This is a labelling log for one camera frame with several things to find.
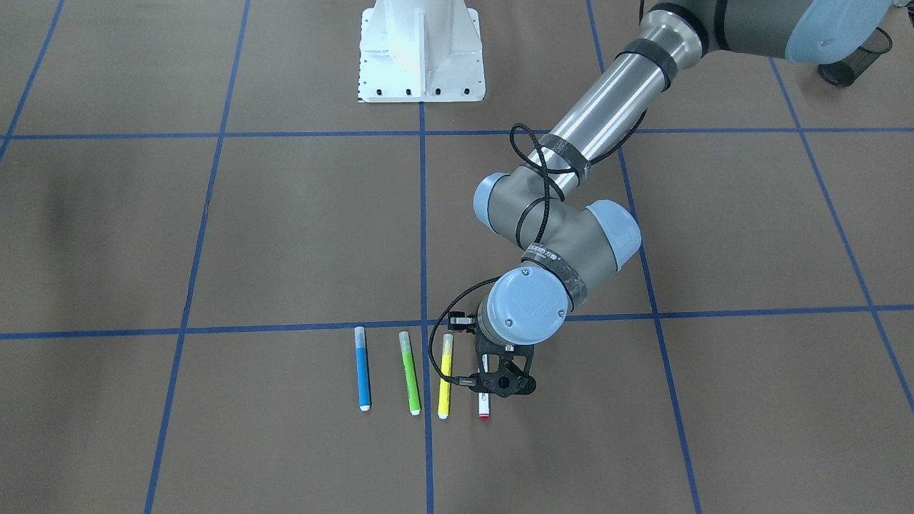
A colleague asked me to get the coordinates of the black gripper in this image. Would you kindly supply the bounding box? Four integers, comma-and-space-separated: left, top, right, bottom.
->
474, 333, 538, 398

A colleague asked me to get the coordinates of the red marker pen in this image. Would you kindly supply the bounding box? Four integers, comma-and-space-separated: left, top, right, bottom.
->
478, 393, 491, 422

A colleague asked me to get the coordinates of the blue marker pen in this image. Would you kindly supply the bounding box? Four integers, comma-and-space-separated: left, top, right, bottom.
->
353, 326, 372, 412

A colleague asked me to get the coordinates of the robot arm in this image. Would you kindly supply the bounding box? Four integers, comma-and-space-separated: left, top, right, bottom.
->
450, 1, 890, 397

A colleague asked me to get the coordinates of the yellow marker pen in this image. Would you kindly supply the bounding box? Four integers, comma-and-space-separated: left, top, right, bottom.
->
438, 333, 454, 420

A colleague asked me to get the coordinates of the green marker pen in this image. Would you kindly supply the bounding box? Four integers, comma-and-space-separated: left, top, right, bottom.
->
398, 331, 421, 416

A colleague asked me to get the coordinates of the black mesh pen cup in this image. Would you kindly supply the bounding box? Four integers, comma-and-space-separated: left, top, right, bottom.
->
817, 27, 893, 88

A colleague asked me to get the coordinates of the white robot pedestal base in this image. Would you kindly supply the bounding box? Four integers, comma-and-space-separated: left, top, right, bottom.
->
357, 1, 486, 104

